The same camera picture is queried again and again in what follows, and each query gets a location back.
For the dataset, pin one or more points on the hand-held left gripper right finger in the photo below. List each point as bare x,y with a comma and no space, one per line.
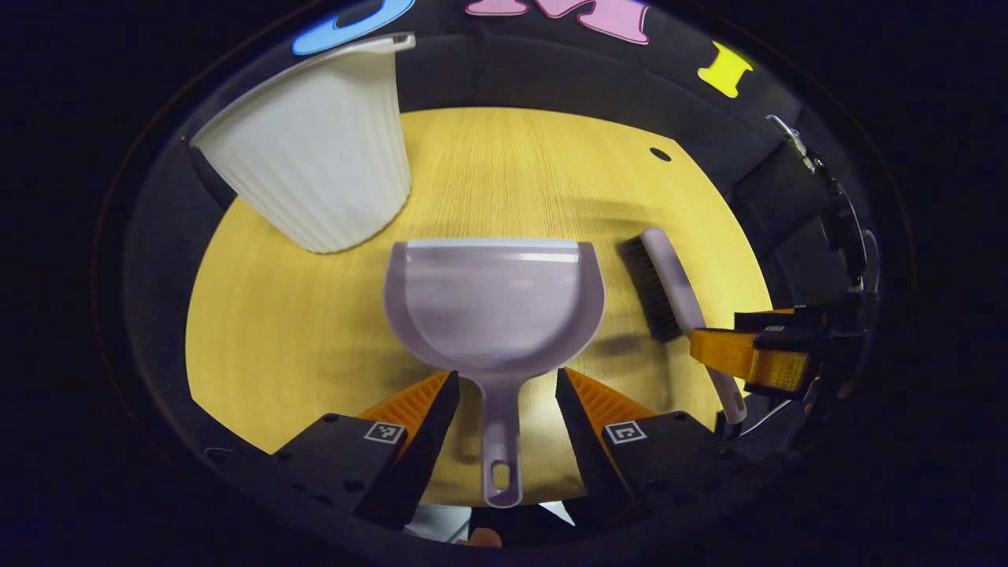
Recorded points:
591,449

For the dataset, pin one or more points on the wooden desktop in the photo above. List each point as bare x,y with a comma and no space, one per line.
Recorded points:
276,331

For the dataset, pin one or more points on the black backdrop cloth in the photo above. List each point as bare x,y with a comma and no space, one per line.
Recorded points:
551,71

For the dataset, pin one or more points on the small lilac broom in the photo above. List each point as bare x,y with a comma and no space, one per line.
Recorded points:
669,268

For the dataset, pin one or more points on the lilac plastic dustpan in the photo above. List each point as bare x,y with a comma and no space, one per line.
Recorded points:
496,307

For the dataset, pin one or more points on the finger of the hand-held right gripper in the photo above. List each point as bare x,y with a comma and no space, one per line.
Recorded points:
756,358
780,319

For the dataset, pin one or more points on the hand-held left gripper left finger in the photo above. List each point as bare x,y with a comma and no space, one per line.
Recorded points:
425,449

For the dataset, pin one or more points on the white ribbed garbage bin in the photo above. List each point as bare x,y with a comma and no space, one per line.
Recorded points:
315,157

